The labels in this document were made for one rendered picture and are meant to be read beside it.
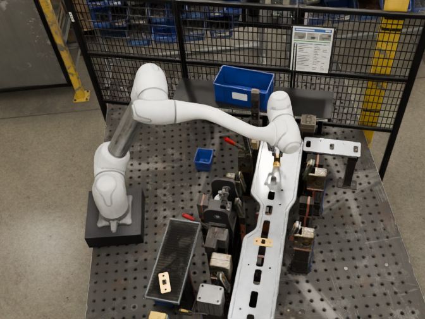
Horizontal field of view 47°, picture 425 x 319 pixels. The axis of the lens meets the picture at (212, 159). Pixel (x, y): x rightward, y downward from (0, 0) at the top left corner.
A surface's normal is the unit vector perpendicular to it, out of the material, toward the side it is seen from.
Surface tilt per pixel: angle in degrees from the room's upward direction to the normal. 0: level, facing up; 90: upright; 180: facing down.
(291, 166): 0
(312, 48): 90
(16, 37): 93
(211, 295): 0
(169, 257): 0
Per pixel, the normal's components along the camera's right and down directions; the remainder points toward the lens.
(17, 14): 0.06, 0.77
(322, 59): -0.22, 0.76
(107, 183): 0.00, -0.51
